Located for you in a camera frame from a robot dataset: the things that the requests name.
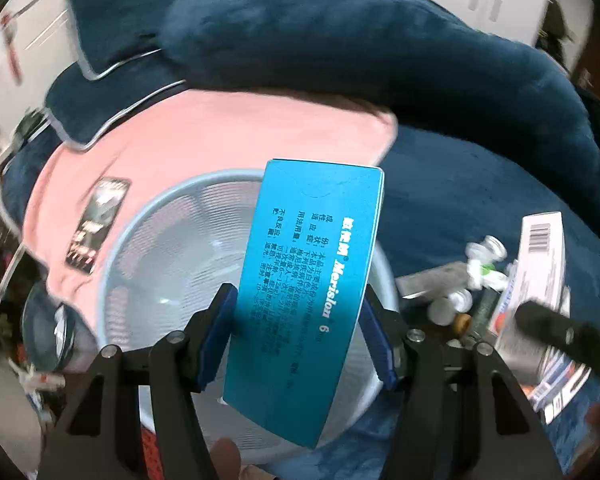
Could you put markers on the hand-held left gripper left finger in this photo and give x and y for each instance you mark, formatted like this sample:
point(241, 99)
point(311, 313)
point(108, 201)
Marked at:
point(215, 340)

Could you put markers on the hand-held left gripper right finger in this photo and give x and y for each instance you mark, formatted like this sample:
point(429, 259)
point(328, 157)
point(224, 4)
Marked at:
point(377, 330)

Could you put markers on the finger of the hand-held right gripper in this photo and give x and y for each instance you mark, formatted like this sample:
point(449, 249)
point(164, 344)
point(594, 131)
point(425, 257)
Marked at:
point(555, 325)

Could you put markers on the teal medicine box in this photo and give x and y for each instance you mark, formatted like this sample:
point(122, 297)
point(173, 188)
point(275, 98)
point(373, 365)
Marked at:
point(305, 285)

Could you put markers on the light blue plastic basket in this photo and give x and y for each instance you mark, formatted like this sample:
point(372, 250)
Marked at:
point(180, 240)

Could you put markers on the white round bottle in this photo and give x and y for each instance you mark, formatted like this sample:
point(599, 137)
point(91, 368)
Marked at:
point(442, 311)

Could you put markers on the dark green box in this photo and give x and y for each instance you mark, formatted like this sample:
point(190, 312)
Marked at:
point(487, 310)

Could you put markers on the silver ointment tube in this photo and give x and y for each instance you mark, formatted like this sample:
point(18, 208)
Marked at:
point(430, 280)

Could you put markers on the white green packet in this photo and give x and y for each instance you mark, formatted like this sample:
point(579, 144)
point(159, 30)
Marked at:
point(487, 275)

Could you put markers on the brown cap bottle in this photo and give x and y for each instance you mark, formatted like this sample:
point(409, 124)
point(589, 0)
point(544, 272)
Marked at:
point(462, 323)

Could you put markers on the small glass vial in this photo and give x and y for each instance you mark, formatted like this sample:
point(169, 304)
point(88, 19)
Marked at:
point(462, 299)

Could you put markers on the clear glass vial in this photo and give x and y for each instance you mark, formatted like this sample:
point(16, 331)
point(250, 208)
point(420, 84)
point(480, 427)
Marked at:
point(487, 250)

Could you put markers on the red patterned rug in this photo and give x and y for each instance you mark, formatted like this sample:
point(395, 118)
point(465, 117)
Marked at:
point(152, 455)

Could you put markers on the black smartphone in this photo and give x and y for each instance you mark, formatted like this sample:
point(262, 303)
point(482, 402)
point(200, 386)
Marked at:
point(97, 220)

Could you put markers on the blue waste bin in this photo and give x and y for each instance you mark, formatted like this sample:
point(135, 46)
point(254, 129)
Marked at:
point(45, 320)

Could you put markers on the pink towel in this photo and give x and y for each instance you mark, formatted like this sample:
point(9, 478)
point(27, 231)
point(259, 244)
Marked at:
point(205, 130)

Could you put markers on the dark blue pillow grey piping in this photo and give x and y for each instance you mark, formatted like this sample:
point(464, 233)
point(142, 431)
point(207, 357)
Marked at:
point(95, 105)
point(110, 30)

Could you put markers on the dark green bag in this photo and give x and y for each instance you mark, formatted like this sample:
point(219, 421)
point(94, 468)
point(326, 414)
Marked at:
point(27, 127)

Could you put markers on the dark blue rolled duvet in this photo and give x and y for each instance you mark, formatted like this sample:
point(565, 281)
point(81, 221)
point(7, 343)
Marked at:
point(355, 35)

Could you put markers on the dark hanging cloth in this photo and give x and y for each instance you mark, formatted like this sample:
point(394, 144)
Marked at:
point(557, 25)

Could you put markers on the white wardrobe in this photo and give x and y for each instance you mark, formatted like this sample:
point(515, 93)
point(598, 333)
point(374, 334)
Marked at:
point(505, 0)

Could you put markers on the red hanging tassel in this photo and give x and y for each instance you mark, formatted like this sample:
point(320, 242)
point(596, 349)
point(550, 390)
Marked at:
point(12, 50)

